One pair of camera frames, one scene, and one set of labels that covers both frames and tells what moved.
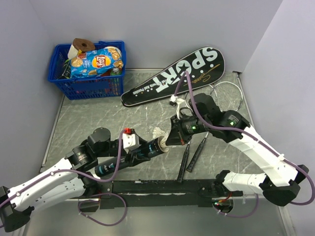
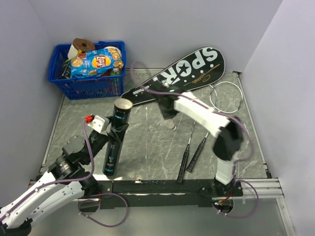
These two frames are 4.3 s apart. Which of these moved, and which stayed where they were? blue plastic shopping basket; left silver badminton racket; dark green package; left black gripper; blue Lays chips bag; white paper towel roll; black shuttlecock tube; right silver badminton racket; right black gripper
Moved: black shuttlecock tube; right black gripper; left black gripper
Stayed: blue plastic shopping basket; white paper towel roll; right silver badminton racket; left silver badminton racket; blue Lays chips bag; dark green package
